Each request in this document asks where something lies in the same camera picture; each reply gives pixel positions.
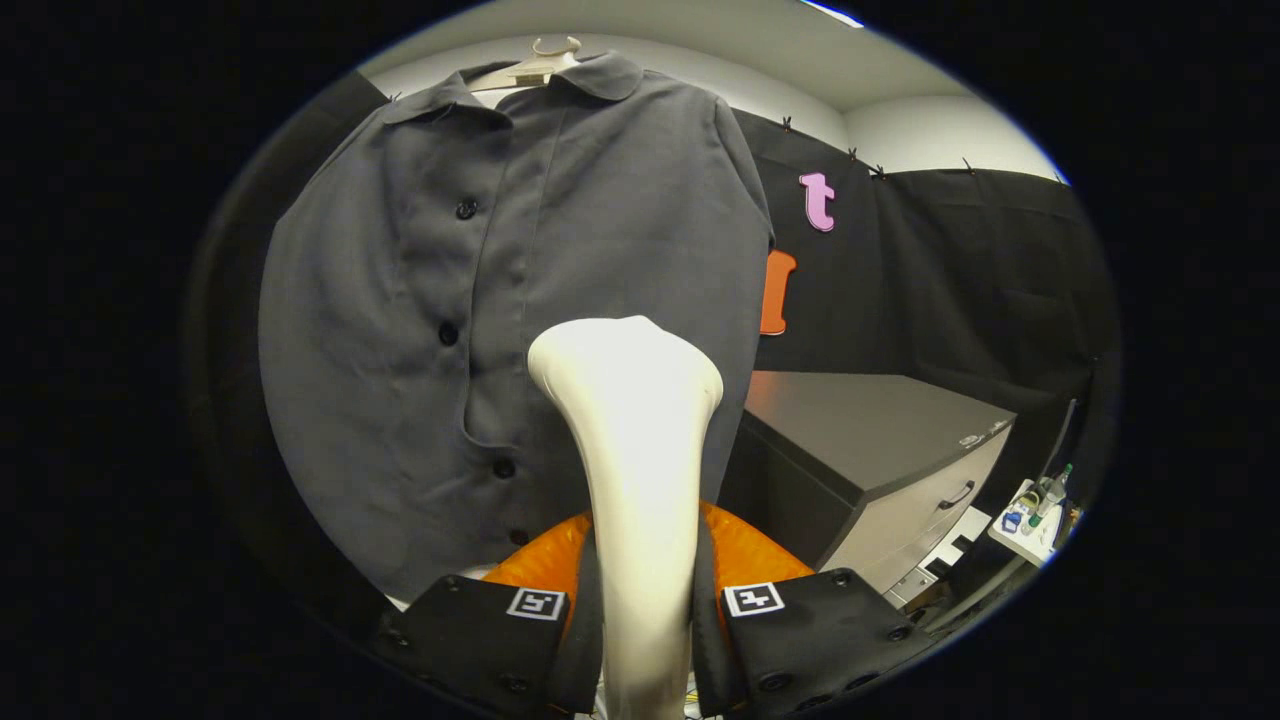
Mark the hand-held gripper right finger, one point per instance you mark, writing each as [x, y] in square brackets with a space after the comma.
[708, 640]

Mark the black backdrop cloth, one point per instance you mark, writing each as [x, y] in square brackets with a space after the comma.
[950, 280]

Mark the grey button-up shirt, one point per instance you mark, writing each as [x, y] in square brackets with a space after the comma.
[380, 350]

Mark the clear plastic bottle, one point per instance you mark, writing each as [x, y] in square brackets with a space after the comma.
[1055, 490]

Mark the cream clothes hanger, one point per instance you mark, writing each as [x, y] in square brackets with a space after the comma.
[535, 68]

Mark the rectangular ceiling light panel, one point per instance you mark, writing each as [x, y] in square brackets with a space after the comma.
[835, 12]

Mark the white garment steamer head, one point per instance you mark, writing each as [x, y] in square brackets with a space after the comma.
[640, 450]

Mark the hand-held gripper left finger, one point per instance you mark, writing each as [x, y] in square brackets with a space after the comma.
[585, 640]

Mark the beige cabinet with dark top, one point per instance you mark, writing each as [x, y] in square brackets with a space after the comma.
[860, 425]

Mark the small white side table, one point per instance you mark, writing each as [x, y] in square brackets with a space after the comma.
[1030, 535]

